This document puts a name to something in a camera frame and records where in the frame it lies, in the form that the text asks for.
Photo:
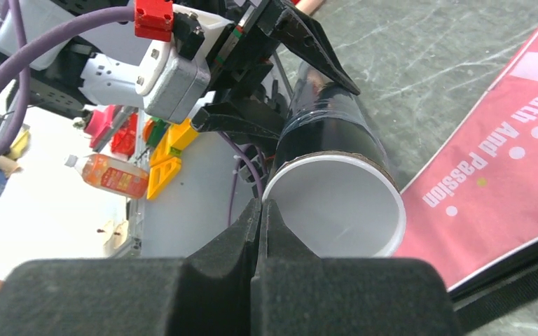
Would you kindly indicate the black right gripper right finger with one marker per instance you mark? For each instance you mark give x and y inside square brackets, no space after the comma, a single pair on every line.
[295,292]

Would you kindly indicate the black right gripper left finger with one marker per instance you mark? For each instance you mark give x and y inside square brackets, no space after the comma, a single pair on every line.
[207,293]

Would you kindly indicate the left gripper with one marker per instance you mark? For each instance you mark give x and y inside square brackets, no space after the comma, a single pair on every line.
[240,61]

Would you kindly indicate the black shuttlecock tube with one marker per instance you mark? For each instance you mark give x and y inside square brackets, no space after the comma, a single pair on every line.
[324,116]

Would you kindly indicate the translucent tube lid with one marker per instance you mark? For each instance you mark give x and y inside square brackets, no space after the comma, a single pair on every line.
[339,205]

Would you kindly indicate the pink racket bag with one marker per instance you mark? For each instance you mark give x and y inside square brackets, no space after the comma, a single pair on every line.
[472,211]

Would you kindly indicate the wooden rolling pin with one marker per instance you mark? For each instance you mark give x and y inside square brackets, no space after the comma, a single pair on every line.
[308,6]

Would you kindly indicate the yellow plastic blocks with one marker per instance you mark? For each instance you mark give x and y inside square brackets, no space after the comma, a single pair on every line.
[165,161]

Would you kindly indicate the red clamp tool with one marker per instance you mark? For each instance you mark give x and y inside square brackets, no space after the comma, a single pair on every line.
[114,126]

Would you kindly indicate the orange drink bottle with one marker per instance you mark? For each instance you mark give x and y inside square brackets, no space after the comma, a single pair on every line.
[110,174]

